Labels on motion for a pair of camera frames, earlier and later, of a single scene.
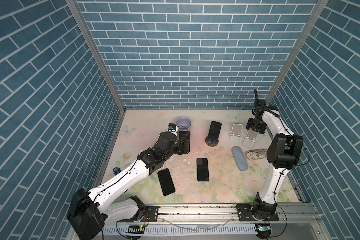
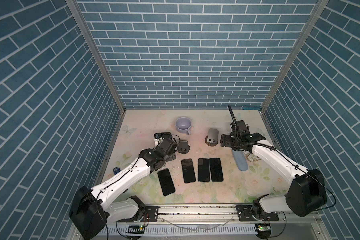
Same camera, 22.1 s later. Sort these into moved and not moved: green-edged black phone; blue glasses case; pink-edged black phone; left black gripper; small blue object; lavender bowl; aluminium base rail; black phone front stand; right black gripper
Moved: right black gripper; left black gripper; pink-edged black phone
Not moved: aluminium base rail; black phone front stand; lavender bowl; blue glasses case; green-edged black phone; small blue object
